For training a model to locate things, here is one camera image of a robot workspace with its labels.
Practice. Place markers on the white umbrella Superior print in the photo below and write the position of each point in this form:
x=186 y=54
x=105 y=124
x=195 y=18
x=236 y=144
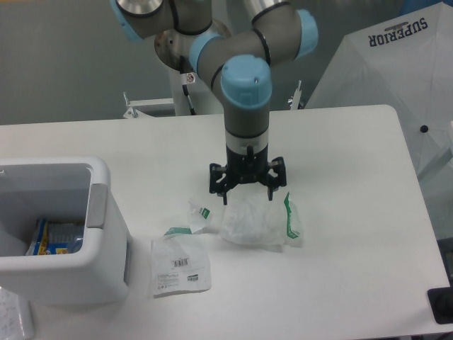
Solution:
x=405 y=63

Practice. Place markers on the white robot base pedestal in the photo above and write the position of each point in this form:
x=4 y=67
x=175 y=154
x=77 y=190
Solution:
x=191 y=95

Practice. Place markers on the blue yellow snack wrapper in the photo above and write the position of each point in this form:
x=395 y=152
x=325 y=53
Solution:
x=53 y=238

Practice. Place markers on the white plastic package barcode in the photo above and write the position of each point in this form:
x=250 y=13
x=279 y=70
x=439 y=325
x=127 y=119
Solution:
x=179 y=259

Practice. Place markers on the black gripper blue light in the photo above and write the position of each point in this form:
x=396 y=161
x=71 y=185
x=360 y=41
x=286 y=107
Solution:
x=247 y=169

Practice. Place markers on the crumpled white bag green stripe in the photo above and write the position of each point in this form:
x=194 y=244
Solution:
x=251 y=218

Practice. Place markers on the metal clamp behind table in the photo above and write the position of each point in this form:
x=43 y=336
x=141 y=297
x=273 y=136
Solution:
x=294 y=102

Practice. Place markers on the white mounting bracket with bolt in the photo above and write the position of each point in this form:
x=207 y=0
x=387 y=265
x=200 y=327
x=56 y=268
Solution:
x=153 y=108

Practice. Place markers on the white trash can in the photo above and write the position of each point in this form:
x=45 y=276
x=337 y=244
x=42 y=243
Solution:
x=62 y=189

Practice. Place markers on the black device at table corner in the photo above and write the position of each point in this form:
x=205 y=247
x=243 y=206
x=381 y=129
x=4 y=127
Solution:
x=441 y=304

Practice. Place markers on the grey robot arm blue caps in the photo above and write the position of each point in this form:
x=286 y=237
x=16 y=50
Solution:
x=236 y=69

